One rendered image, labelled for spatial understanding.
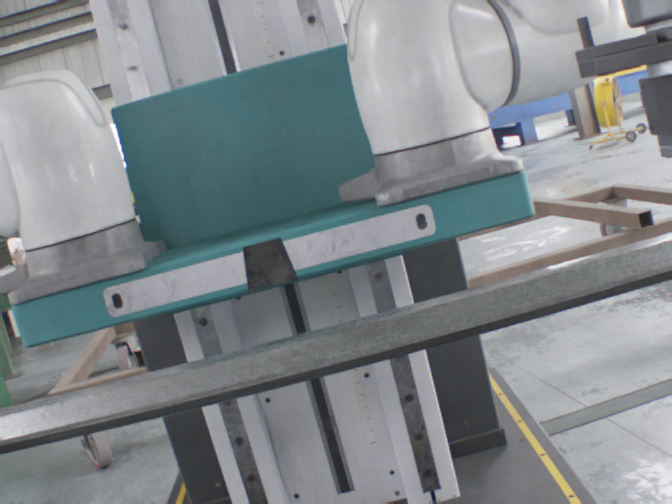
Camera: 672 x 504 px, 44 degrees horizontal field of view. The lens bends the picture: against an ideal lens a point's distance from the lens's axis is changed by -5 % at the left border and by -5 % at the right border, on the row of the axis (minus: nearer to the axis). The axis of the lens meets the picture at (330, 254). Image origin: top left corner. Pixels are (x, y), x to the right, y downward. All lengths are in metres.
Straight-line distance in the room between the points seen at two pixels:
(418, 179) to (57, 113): 0.44
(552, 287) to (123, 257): 0.57
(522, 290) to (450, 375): 0.80
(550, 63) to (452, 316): 0.54
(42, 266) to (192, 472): 0.55
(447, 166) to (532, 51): 0.19
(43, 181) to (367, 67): 0.42
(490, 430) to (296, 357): 0.87
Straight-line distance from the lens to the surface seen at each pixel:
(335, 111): 1.19
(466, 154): 1.05
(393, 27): 1.04
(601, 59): 0.67
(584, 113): 11.17
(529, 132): 12.20
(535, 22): 1.11
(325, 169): 1.19
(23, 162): 1.09
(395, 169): 1.06
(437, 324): 0.66
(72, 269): 1.08
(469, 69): 1.06
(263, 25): 1.28
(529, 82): 1.12
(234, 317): 1.30
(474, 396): 1.47
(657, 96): 0.74
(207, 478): 1.51
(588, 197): 4.30
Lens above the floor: 0.91
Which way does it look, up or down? 8 degrees down
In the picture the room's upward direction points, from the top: 15 degrees counter-clockwise
